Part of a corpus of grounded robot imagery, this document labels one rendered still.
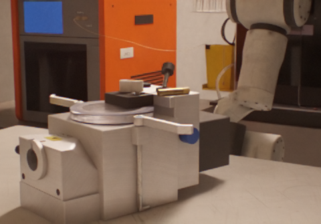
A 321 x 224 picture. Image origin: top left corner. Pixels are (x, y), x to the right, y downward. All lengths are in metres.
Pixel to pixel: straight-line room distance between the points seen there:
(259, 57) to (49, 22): 1.00
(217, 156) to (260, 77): 0.36
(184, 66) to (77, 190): 3.08
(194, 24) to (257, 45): 2.54
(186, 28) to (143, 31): 1.67
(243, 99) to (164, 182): 0.43
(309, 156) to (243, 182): 1.41
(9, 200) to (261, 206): 0.27
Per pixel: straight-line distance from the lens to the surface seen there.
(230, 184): 0.73
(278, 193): 0.70
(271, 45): 1.08
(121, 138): 0.60
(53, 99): 0.73
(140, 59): 1.96
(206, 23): 3.58
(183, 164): 0.67
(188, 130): 0.57
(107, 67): 1.82
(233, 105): 1.06
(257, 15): 1.08
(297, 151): 2.15
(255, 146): 1.03
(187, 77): 3.66
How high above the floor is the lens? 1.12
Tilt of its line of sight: 11 degrees down
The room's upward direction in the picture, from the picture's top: straight up
